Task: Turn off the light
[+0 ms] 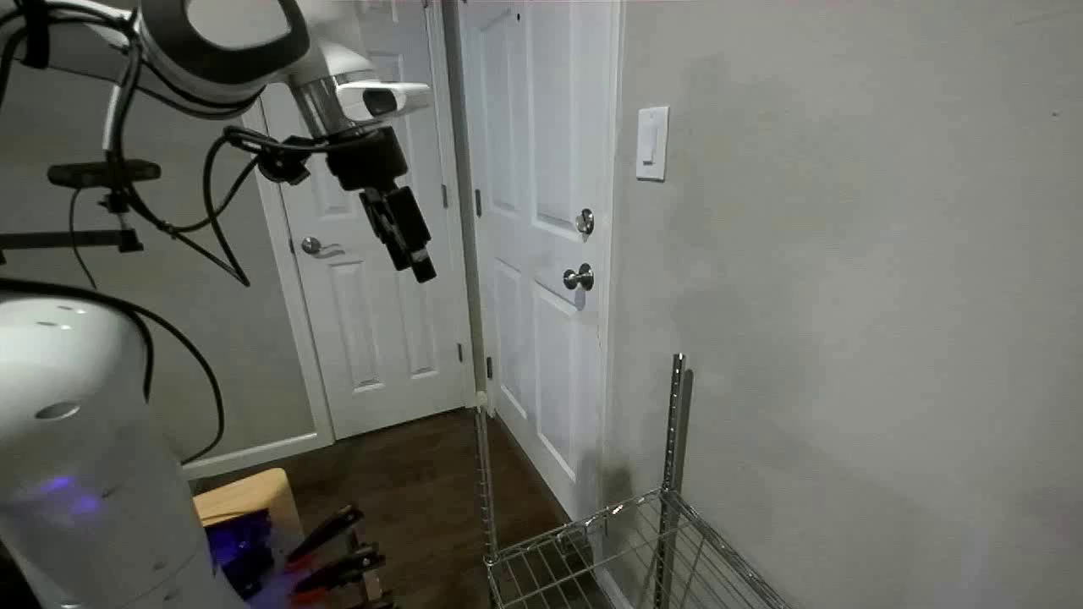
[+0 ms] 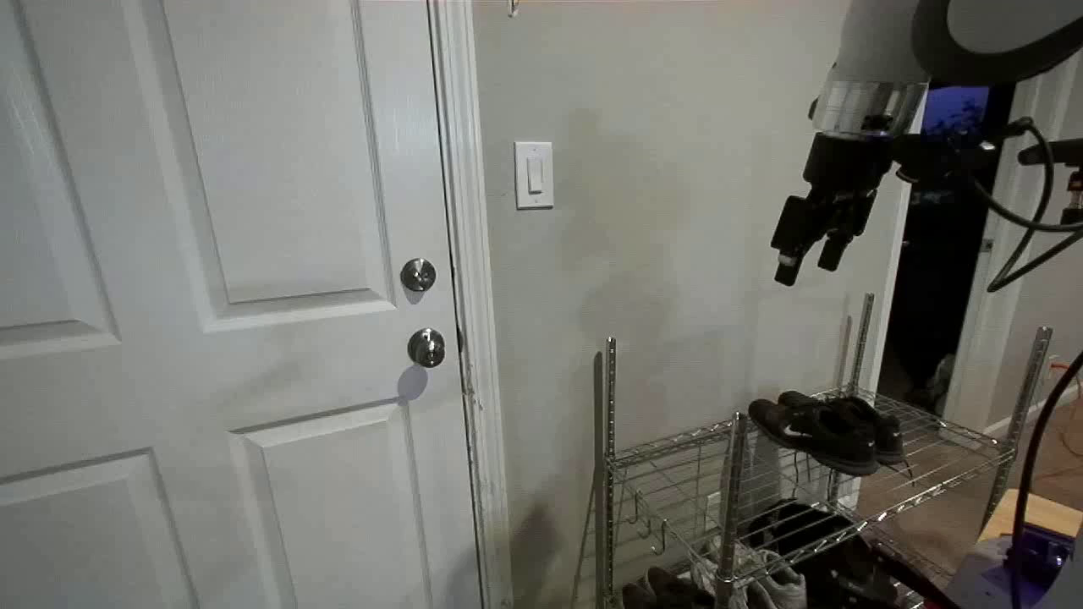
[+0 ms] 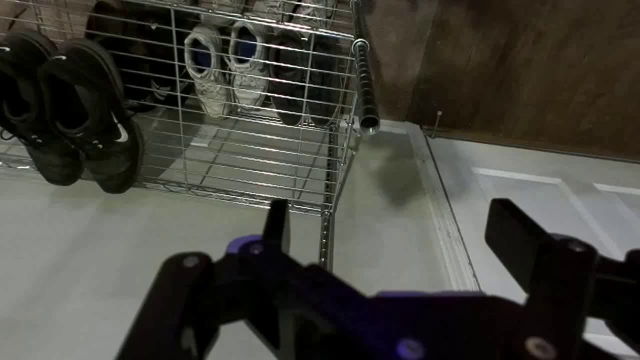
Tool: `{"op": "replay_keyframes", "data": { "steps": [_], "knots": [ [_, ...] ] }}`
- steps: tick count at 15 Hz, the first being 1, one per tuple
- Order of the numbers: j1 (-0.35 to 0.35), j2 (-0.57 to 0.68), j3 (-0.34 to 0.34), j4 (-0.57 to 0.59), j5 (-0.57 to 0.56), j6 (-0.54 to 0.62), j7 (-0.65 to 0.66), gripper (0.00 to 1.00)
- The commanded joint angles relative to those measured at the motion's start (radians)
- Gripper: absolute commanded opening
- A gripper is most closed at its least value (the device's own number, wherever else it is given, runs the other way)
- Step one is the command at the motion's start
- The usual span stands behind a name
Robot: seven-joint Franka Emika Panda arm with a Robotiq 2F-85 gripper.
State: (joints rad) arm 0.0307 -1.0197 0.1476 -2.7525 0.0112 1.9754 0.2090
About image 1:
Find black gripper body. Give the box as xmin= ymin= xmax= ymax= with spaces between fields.
xmin=325 ymin=126 xmax=424 ymax=237

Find white panel door with knob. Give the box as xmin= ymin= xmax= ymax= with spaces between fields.
xmin=458 ymin=0 xmax=622 ymax=526

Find silver round door knob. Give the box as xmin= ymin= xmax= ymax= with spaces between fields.
xmin=563 ymin=260 xmax=599 ymax=299

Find light wooden box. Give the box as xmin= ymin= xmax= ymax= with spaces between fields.
xmin=190 ymin=465 xmax=308 ymax=569

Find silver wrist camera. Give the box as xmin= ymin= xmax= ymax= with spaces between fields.
xmin=335 ymin=79 xmax=433 ymax=122

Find white door with lever handle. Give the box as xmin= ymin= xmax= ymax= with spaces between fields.
xmin=256 ymin=0 xmax=478 ymax=445

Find silver lever door handle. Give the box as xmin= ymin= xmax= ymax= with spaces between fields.
xmin=295 ymin=235 xmax=349 ymax=260

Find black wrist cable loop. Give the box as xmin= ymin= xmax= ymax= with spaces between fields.
xmin=198 ymin=122 xmax=342 ymax=292

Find thick black cable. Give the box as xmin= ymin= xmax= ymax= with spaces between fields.
xmin=0 ymin=278 xmax=230 ymax=466

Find white wall light switch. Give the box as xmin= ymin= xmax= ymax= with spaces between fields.
xmin=631 ymin=106 xmax=669 ymax=186

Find black camera on stand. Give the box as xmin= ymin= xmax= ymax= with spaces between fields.
xmin=0 ymin=157 xmax=164 ymax=256

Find black clamp handles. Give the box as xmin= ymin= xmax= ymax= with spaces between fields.
xmin=276 ymin=501 xmax=393 ymax=606

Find chrome wire shelf rack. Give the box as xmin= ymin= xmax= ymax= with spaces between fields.
xmin=469 ymin=352 xmax=796 ymax=609

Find black cable strap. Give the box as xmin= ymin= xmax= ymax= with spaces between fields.
xmin=16 ymin=0 xmax=53 ymax=73

